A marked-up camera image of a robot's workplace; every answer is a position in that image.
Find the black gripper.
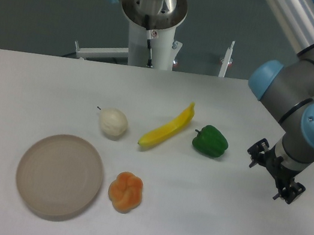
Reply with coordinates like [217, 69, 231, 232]
[247, 138, 306, 204]

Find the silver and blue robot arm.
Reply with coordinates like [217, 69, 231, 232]
[109, 0, 314, 204]

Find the yellow banana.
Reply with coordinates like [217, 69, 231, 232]
[137, 102, 195, 150]

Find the green bell pepper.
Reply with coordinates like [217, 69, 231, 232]
[192, 125, 229, 158]

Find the orange knotted bread roll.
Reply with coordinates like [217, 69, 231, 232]
[108, 172, 144, 213]

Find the white pear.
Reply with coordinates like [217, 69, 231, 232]
[97, 107, 129, 140]

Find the beige round plate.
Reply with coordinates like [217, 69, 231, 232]
[16, 134, 104, 222]

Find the white pedestal leg right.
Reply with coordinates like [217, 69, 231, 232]
[218, 40, 236, 78]

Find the white pedestal leg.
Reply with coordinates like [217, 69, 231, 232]
[218, 40, 236, 78]
[74, 40, 129, 59]

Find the black cable on pedestal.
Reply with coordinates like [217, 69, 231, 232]
[136, 14, 162, 68]

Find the white pedestal leg left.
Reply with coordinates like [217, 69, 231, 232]
[74, 40, 129, 59]

